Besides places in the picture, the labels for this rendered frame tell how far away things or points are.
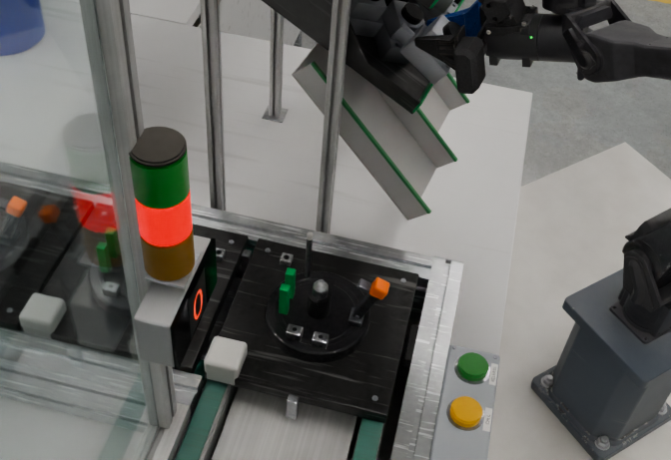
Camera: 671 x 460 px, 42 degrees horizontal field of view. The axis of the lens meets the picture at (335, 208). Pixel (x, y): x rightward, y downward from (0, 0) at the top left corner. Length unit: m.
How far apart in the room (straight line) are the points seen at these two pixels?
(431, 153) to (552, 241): 0.28
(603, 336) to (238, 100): 0.87
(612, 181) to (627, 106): 1.69
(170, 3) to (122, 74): 1.26
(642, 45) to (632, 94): 2.40
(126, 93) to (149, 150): 0.06
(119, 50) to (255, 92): 1.03
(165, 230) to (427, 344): 0.51
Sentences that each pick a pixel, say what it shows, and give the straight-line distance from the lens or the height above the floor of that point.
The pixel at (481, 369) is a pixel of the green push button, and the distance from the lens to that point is 1.18.
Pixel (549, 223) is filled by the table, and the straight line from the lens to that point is 1.55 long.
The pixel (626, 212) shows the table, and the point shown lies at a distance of 1.62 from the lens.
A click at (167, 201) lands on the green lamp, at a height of 1.37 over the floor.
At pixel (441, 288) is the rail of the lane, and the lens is 1.28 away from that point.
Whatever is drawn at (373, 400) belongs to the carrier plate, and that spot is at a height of 0.97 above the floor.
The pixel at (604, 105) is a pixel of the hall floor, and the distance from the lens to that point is 3.31.
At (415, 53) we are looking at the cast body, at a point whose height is 1.26.
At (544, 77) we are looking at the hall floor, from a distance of 3.37.
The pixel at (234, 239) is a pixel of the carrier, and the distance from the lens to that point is 1.29.
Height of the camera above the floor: 1.92
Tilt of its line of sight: 46 degrees down
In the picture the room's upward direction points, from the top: 5 degrees clockwise
